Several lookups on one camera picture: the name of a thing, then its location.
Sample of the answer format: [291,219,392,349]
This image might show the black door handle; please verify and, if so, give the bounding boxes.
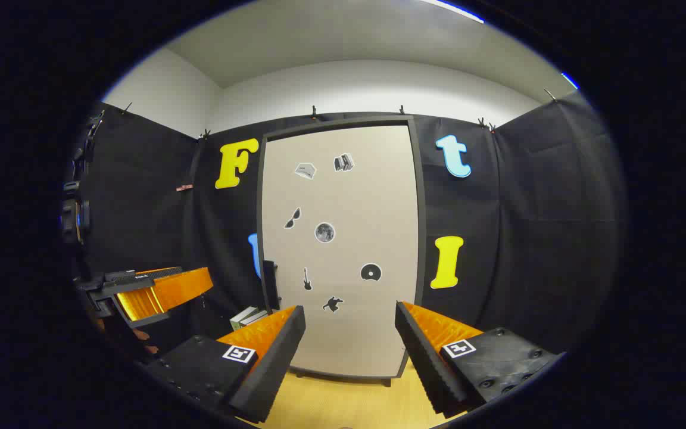
[263,260,281,312]

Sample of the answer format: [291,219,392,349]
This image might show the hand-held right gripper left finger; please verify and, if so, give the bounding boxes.
[144,305,307,424]

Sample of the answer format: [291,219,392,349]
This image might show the long ceiling light strip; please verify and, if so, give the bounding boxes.
[420,0,485,24]

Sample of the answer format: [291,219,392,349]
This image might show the black backdrop cloth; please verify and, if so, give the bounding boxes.
[72,89,626,358]

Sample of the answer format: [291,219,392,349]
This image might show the beige cabinet door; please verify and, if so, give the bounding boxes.
[261,124,420,379]

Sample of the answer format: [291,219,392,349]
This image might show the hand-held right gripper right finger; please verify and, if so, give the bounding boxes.
[395,301,562,416]

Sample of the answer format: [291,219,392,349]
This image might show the dark grey cabinet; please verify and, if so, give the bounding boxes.
[255,115,428,388]

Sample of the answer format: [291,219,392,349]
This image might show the green book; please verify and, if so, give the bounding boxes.
[230,306,258,332]

